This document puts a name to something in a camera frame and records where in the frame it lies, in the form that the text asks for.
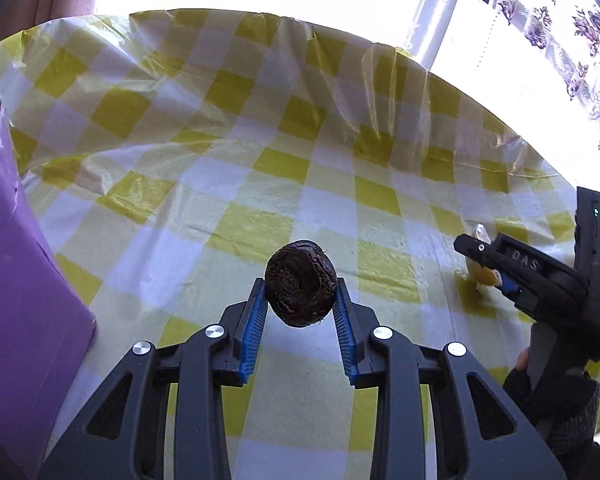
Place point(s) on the purple cardboard box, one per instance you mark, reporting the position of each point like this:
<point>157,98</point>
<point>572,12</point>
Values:
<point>25,285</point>

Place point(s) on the pale yellow fruit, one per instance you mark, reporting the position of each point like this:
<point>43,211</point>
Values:
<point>482,275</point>

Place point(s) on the person's right hand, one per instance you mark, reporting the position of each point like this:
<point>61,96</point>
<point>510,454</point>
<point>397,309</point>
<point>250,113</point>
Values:
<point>517,385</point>

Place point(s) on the yellow checked tablecloth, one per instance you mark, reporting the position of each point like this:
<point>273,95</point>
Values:
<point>230,160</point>

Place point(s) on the person's right forearm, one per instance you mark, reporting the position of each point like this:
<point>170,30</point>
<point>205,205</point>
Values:
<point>575,430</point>

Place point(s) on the white window frame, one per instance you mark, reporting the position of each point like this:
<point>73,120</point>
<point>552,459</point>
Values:
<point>430,20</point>

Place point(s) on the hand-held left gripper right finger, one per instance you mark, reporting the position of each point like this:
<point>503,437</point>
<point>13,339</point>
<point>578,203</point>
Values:
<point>344,340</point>

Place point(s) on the dark brown round fruit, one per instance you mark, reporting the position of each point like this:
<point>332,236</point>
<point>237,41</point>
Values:
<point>300,280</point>

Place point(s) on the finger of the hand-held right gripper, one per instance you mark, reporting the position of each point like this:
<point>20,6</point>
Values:
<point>507,287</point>
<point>480,250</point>

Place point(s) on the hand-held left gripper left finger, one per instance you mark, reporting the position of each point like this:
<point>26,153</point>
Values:
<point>254,330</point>

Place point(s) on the sheer floral curtain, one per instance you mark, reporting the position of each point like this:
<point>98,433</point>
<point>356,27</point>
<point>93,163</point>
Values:
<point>537,25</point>

